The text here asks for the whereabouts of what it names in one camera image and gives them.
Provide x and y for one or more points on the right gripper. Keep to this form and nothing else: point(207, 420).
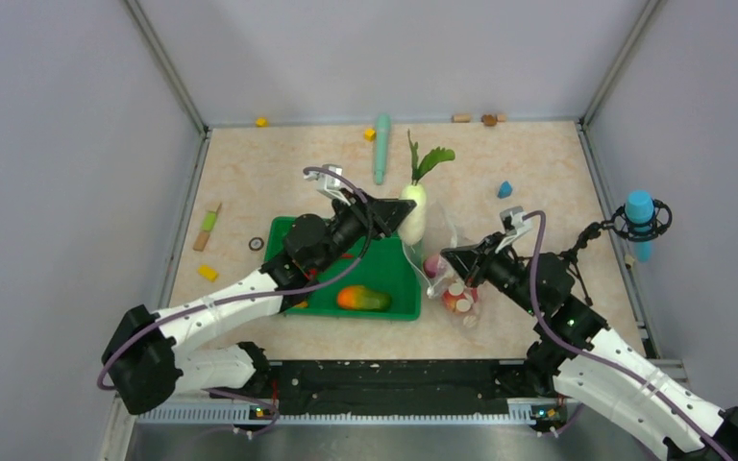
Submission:
point(474, 264)

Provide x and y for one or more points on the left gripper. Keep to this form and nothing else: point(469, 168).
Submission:
point(390, 212)

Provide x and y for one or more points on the purple white onion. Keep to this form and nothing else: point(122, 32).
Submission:
point(434, 266)

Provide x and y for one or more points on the clear dotted zip bag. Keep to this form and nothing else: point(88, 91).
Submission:
point(441, 283)

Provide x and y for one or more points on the red tomato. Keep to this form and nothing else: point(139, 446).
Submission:
point(459, 298)

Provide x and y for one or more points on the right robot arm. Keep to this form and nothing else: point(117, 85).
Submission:
point(578, 355)

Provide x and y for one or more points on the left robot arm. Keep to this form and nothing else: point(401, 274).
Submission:
point(153, 355)

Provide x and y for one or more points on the green plastic tray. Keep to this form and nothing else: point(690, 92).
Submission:
point(385, 269)

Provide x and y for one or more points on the blue plastic piece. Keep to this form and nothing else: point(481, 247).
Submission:
point(505, 190)

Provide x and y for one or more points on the yellow cube near pen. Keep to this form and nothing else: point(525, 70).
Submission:
point(369, 134)

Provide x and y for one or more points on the orange green mango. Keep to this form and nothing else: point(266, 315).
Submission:
point(362, 298)

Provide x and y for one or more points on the mint green marker pen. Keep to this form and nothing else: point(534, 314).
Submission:
point(382, 132)

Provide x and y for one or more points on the wooden cork cylinder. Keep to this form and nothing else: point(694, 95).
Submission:
point(462, 118)

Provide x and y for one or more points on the brown wooden piece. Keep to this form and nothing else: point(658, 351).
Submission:
point(489, 120)

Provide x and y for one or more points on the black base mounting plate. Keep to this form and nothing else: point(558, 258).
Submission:
point(441, 387)

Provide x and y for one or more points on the wooden green block stick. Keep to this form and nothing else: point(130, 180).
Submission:
point(209, 219)

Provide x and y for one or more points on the blue microphone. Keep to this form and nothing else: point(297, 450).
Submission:
point(639, 209)

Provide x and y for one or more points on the yellow lego brick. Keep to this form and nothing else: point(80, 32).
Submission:
point(208, 273)

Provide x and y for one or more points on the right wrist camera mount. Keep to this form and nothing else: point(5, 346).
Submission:
point(516, 224)

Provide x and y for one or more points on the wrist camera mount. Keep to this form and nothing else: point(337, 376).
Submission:
point(516, 224)
point(328, 182)

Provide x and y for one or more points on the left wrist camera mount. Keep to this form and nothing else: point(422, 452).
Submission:
point(328, 182)

